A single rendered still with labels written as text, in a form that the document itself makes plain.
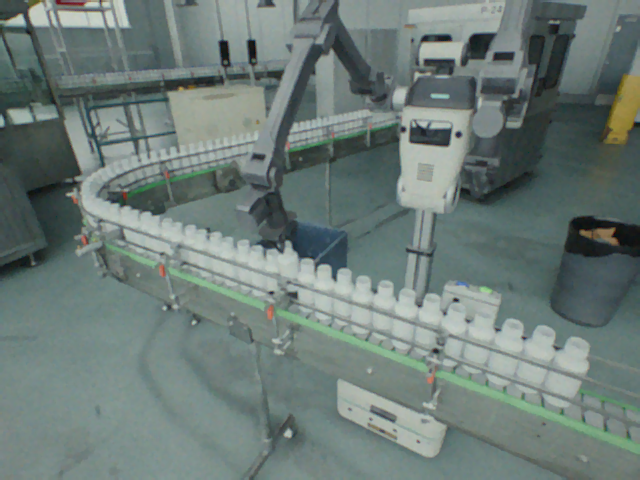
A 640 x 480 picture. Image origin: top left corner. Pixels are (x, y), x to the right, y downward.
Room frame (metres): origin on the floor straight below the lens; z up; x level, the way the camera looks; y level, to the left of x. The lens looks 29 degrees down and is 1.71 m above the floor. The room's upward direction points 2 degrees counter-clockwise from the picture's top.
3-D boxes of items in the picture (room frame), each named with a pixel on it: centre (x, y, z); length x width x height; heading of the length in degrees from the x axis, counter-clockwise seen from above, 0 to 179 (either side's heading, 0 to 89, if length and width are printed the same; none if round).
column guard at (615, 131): (6.53, -5.33, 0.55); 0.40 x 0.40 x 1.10; 59
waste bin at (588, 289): (1.98, -1.81, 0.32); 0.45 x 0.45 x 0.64
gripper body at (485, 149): (0.80, -0.38, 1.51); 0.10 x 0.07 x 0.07; 149
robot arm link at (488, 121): (0.77, -0.36, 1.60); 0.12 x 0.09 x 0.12; 150
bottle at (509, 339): (0.60, -0.41, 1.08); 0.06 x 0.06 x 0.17
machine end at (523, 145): (4.84, -2.09, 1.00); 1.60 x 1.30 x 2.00; 131
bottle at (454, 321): (0.66, -0.31, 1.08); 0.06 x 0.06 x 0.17
